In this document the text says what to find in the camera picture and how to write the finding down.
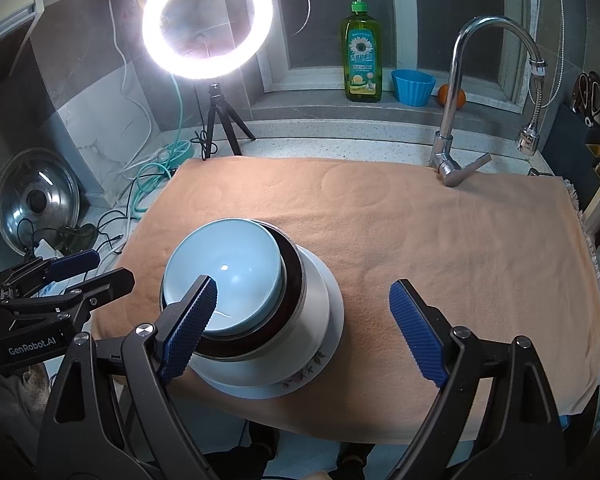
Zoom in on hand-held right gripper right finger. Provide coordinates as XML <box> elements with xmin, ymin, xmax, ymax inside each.
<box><xmin>389</xmin><ymin>280</ymin><xmax>566</xmax><ymax>480</ymax></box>

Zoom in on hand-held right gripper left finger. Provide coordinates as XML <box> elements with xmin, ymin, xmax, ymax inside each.
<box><xmin>37</xmin><ymin>274</ymin><xmax>221</xmax><ymax>480</ymax></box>

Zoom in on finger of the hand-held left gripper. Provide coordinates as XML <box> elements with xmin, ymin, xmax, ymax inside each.
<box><xmin>0</xmin><ymin>249</ymin><xmax>102</xmax><ymax>301</ymax></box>
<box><xmin>55</xmin><ymin>267</ymin><xmax>136</xmax><ymax>331</ymax></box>

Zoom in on pale blue ceramic bowl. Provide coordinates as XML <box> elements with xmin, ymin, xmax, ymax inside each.
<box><xmin>161</xmin><ymin>217</ymin><xmax>285</xmax><ymax>337</ymax></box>

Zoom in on white plate pink flower print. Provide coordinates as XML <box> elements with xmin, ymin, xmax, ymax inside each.
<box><xmin>215</xmin><ymin>270</ymin><xmax>345</xmax><ymax>401</ymax></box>

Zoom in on white plate green leaf print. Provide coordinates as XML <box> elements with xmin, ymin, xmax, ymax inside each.
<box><xmin>182</xmin><ymin>245</ymin><xmax>332</xmax><ymax>388</ymax></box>

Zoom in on stainless steel bowl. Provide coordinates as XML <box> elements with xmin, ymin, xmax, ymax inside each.
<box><xmin>159</xmin><ymin>220</ymin><xmax>307</xmax><ymax>361</ymax></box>

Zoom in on person's left hand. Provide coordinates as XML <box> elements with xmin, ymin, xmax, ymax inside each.
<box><xmin>0</xmin><ymin>367</ymin><xmax>56</xmax><ymax>413</ymax></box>

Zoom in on dark green object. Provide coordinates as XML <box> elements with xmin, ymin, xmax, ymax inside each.
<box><xmin>55</xmin><ymin>224</ymin><xmax>101</xmax><ymax>256</ymax></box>

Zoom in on steel pot lid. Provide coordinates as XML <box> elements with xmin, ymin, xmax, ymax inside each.
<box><xmin>0</xmin><ymin>147</ymin><xmax>82</xmax><ymax>257</ymax></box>

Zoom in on orange towel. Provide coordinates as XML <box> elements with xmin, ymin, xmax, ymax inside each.
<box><xmin>87</xmin><ymin>156</ymin><xmax>600</xmax><ymax>443</ymax></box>

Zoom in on black mini tripod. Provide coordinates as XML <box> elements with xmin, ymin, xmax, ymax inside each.
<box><xmin>200</xmin><ymin>81</ymin><xmax>257</xmax><ymax>161</ymax></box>

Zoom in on chrome kitchen faucet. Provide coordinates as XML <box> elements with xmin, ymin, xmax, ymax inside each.
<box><xmin>429</xmin><ymin>16</ymin><xmax>543</xmax><ymax>188</ymax></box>

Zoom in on flexible faucet sprayer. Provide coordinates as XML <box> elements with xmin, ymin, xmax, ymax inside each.
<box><xmin>516</xmin><ymin>57</ymin><xmax>548</xmax><ymax>157</ymax></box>

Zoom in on dark blue knife block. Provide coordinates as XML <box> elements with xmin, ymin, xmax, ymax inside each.
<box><xmin>545</xmin><ymin>102</ymin><xmax>600</xmax><ymax>191</ymax></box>

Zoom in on orange fruit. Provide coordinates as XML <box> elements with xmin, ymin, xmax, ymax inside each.
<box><xmin>437</xmin><ymin>82</ymin><xmax>467</xmax><ymax>110</ymax></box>

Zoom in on blue fluted cup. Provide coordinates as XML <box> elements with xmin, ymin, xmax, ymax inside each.
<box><xmin>391</xmin><ymin>69</ymin><xmax>437</xmax><ymax>107</ymax></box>

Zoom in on green dish soap bottle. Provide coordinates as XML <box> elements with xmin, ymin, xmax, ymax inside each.
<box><xmin>341</xmin><ymin>0</ymin><xmax>382</xmax><ymax>103</ymax></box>

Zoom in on black scissors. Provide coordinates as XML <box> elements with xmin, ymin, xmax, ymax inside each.
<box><xmin>572</xmin><ymin>72</ymin><xmax>600</xmax><ymax>126</ymax></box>

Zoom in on green cable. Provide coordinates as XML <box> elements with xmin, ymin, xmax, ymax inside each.
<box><xmin>125</xmin><ymin>72</ymin><xmax>193</xmax><ymax>218</ymax></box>

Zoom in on white cable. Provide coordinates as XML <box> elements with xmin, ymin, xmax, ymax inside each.
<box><xmin>107</xmin><ymin>0</ymin><xmax>153</xmax><ymax>181</ymax></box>

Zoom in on white ring light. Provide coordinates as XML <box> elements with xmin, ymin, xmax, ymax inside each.
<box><xmin>141</xmin><ymin>0</ymin><xmax>274</xmax><ymax>81</ymax></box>

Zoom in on white window frame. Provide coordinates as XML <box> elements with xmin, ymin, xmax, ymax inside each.
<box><xmin>252</xmin><ymin>0</ymin><xmax>531</xmax><ymax>111</ymax></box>

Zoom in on metal shower hose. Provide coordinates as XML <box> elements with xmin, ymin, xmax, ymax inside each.
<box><xmin>532</xmin><ymin>0</ymin><xmax>566</xmax><ymax>111</ymax></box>

